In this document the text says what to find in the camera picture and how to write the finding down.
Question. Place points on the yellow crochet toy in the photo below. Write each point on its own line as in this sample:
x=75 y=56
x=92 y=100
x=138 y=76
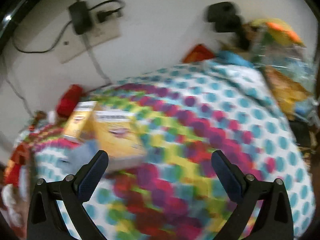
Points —
x=282 y=32

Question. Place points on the small white sock ball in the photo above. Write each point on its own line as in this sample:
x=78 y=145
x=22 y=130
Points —
x=52 y=117

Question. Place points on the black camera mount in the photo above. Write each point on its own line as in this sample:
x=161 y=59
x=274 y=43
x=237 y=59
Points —
x=225 y=19

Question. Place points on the brown candy wrappers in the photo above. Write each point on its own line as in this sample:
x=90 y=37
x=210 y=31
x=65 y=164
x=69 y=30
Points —
x=38 y=116

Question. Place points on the yellow toothpaste box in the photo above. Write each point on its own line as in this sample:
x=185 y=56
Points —
x=116 y=135
x=79 y=126

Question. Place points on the yellow snack packet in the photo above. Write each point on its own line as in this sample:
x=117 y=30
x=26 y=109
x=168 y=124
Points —
x=286 y=91

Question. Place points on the red orange plush toy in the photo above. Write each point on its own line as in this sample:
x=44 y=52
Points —
x=19 y=158

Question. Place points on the white wall socket plate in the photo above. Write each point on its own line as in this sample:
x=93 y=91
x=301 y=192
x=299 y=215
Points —
x=71 y=45

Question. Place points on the black power adapter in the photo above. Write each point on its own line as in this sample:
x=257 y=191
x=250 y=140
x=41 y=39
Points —
x=80 y=17

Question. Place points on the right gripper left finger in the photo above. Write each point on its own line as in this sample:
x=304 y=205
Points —
x=44 y=217

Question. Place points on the red packet by wall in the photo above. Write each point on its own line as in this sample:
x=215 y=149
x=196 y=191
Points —
x=199 y=53

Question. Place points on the polka dot bed sheet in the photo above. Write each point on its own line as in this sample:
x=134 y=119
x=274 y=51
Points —
x=182 y=114

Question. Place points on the red round tray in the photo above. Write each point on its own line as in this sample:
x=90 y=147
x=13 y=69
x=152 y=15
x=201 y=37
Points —
x=16 y=189

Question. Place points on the clear plastic bag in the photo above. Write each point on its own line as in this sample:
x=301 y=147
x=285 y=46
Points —
x=274 y=48

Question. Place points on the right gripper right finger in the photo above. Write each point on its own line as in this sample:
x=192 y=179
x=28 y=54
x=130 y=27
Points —
x=274 y=220

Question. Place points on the red knitted sock ball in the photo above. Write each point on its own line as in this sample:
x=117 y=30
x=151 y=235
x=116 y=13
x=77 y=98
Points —
x=69 y=101

